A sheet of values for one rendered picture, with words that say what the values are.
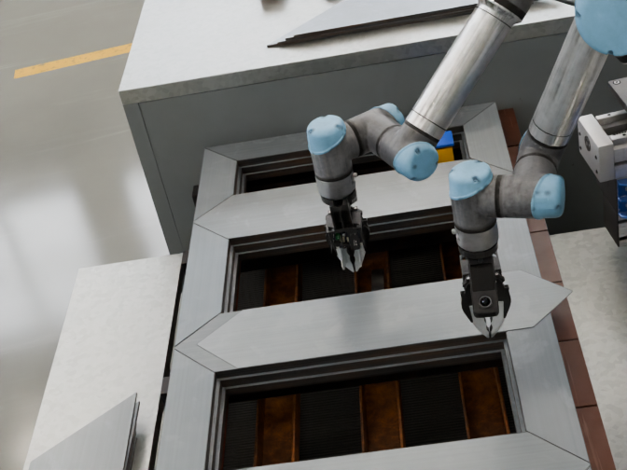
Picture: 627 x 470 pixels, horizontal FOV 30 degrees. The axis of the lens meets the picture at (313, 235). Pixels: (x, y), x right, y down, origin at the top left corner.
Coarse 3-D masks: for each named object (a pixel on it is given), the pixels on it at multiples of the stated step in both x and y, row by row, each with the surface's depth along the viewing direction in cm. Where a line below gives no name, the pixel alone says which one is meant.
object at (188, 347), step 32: (448, 128) 284; (256, 160) 289; (288, 160) 288; (352, 160) 288; (384, 224) 259; (416, 224) 259; (448, 224) 258; (256, 256) 263; (224, 288) 248; (224, 320) 238; (192, 352) 231; (352, 352) 223; (384, 352) 223; (416, 352) 222; (448, 352) 222; (480, 352) 221; (224, 384) 226; (256, 384) 226; (288, 384) 225; (512, 384) 210; (224, 416) 221
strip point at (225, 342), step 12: (240, 312) 239; (228, 324) 237; (240, 324) 236; (216, 336) 234; (228, 336) 234; (240, 336) 233; (204, 348) 232; (216, 348) 231; (228, 348) 230; (240, 348) 230; (228, 360) 227
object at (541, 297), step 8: (520, 272) 233; (528, 280) 230; (536, 280) 230; (544, 280) 230; (528, 288) 228; (536, 288) 228; (544, 288) 227; (552, 288) 227; (528, 296) 226; (536, 296) 226; (544, 296) 226; (552, 296) 225; (528, 304) 224; (536, 304) 224; (544, 304) 224; (552, 304) 223; (536, 312) 222; (544, 312) 222; (536, 320) 220
